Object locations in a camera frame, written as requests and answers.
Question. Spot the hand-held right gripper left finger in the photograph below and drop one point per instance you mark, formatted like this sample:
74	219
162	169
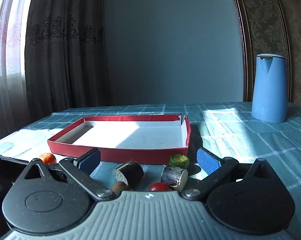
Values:
90	160

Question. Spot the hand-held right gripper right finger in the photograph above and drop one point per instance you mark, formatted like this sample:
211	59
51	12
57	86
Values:
208	161

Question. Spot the green tomato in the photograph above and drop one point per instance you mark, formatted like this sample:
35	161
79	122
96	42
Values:
179	160

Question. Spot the orange tangerine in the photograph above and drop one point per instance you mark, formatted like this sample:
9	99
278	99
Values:
48	158

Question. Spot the red cardboard box tray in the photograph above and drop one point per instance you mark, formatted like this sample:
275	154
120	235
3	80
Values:
140	155

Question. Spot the red cherry tomato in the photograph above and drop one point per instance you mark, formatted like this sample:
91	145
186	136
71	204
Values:
160	187

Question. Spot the brown kiwi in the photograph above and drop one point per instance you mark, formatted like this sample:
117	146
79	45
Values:
120	187

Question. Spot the teal checked tablecloth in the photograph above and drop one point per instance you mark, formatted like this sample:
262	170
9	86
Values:
240	135

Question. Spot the blue kettle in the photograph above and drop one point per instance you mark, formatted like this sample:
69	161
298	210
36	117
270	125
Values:
269	92

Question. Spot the dark patterned curtain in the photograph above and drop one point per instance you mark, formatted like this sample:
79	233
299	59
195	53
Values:
65	55

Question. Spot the sheer white curtain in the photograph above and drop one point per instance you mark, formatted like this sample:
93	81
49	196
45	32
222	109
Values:
8	55

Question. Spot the dark wooden wall frame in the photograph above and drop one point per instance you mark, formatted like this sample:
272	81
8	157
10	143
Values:
246	42

